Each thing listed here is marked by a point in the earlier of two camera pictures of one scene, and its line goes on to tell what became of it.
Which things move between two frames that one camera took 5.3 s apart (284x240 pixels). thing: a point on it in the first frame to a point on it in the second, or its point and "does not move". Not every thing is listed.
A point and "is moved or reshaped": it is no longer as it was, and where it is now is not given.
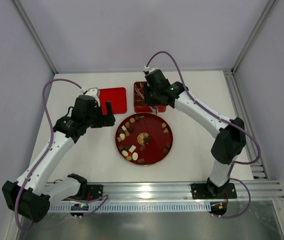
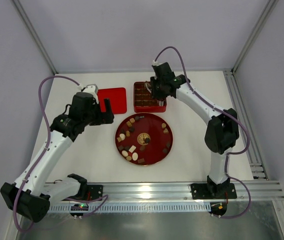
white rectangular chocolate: (132, 149) does not move
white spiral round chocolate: (125, 153) does not move
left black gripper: (104, 119) does not move
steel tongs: (154, 109) is moved or reshaped
